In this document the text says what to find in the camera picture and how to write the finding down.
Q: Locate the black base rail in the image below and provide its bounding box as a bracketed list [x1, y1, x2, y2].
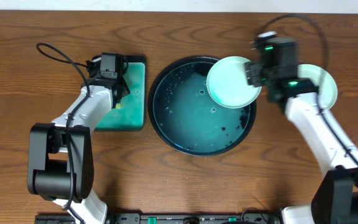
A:
[34, 212, 281, 224]

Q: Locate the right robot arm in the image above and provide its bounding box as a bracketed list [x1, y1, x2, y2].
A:
[244, 62, 358, 223]

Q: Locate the black rectangular tray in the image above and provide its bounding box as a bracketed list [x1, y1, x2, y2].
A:
[91, 55, 148, 132]

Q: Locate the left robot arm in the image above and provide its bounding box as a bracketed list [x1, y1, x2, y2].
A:
[27, 78, 130, 223]

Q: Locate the black round tray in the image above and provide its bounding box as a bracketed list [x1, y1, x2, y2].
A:
[148, 55, 257, 156]

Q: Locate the mint green plate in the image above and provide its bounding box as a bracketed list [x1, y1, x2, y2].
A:
[298, 64, 338, 109]
[206, 56, 262, 109]

